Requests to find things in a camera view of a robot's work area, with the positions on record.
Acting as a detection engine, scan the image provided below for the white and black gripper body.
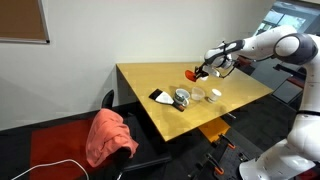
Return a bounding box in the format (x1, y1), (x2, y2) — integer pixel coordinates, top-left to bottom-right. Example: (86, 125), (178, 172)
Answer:
(202, 65), (233, 78)

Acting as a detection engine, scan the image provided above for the red plastic container lid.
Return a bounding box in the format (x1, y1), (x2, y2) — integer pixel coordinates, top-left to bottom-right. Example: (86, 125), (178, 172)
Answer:
(185, 70), (197, 82)

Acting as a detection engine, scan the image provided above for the white green christmas mug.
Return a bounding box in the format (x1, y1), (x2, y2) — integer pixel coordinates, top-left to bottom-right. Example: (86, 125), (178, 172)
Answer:
(173, 88), (190, 107)

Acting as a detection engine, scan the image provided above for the clear plastic tupperware container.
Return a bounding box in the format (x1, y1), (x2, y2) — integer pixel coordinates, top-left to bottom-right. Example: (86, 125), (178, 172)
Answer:
(191, 87), (205, 101)

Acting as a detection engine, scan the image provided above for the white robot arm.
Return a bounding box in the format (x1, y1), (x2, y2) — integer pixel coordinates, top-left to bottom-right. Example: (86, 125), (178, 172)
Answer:
(191, 25), (320, 180)

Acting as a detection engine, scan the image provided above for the black orange clamp left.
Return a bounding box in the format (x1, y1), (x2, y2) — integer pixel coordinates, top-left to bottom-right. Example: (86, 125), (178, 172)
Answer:
(218, 134), (236, 149)

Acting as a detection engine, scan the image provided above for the black orange clamp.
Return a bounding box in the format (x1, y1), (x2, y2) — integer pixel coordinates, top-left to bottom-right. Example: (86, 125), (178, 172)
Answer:
(206, 153), (224, 175)
(218, 134), (236, 149)

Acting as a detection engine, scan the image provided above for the black orange clamp right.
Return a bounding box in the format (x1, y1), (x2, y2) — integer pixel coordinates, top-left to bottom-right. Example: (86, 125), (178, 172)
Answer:
(206, 153), (224, 175)

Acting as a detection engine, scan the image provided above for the pink cloth on chair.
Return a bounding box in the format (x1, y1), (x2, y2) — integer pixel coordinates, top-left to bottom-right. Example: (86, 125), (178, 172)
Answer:
(86, 108), (139, 167)

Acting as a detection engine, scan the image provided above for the black office chair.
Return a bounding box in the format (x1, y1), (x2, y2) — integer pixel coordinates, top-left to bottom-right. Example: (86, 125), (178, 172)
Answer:
(102, 103), (172, 180)

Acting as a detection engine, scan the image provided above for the cork notice board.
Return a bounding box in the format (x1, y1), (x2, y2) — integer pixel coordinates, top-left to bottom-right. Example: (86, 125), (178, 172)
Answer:
(0, 0), (50, 44)

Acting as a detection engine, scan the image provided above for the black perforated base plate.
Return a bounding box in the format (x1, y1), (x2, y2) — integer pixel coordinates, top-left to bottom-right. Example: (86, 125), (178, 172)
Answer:
(188, 128), (262, 180)

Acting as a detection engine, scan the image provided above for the white cable on floor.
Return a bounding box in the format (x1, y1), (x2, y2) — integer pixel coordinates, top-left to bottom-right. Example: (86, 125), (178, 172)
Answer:
(11, 158), (90, 180)

